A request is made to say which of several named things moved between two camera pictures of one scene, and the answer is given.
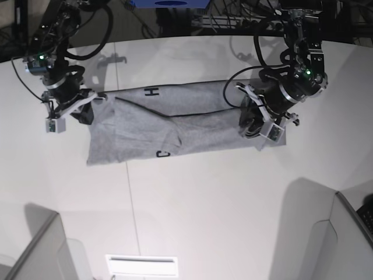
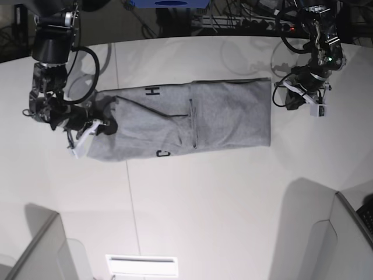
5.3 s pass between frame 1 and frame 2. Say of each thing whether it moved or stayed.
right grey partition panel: stayed
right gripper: moved
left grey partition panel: stayed
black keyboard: stayed
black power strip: stayed
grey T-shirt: moved
